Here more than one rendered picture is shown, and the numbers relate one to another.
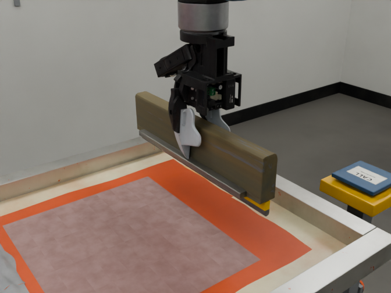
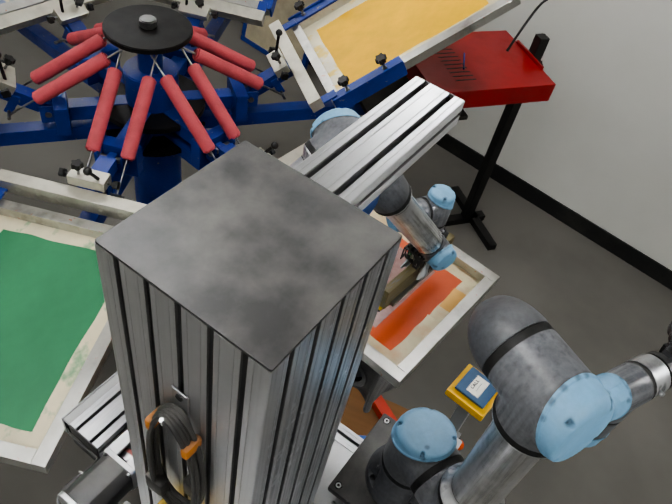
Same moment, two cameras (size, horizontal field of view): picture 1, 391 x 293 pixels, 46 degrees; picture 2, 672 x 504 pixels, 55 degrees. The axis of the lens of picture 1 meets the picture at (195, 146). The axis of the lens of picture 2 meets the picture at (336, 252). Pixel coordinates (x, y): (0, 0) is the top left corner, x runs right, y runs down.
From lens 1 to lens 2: 163 cm
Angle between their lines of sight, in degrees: 57
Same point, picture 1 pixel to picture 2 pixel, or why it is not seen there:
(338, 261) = (371, 351)
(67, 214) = not seen: hidden behind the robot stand
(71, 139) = (655, 239)
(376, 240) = (393, 371)
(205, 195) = (424, 301)
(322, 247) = (393, 355)
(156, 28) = not seen: outside the picture
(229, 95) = (415, 262)
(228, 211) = (412, 313)
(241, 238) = (390, 319)
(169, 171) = (445, 281)
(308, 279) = not seen: hidden behind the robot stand
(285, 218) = (415, 340)
